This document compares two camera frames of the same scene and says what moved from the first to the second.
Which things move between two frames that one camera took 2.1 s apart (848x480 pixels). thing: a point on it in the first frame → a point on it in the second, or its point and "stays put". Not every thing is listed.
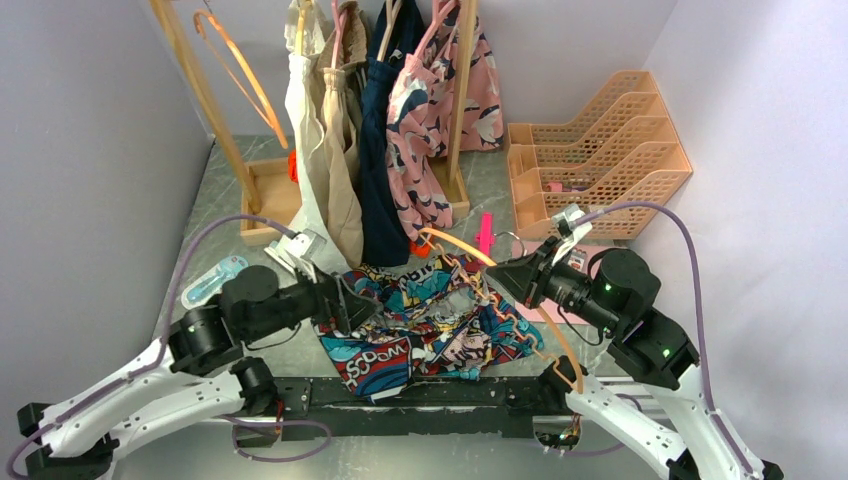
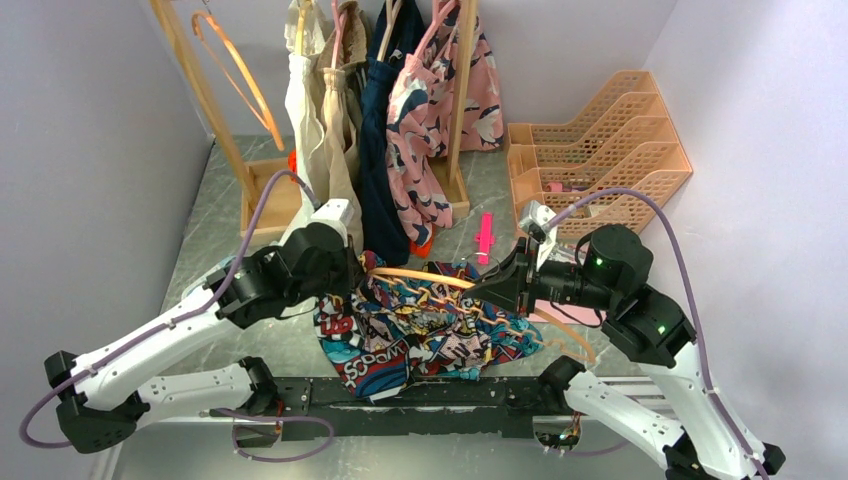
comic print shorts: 438,318 stays put
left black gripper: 340,303 → 353,272
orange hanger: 510,318 → 394,277
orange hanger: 232,47 stays put
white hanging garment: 304,22 stays put
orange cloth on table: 421,251 stays put
